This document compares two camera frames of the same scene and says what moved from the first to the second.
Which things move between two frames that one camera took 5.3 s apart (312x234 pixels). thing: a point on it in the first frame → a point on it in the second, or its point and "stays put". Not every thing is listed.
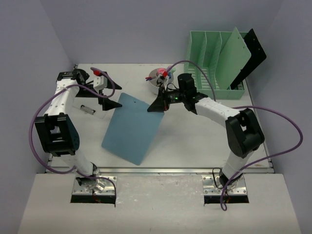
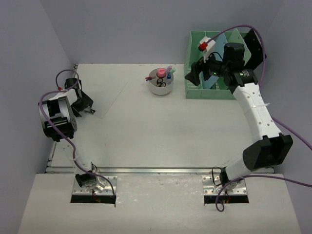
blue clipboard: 131,129 → 220,42
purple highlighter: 169,68 stays put
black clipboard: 258,56 stays put
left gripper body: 103,92 → 81,102
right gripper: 160,103 → 194,76
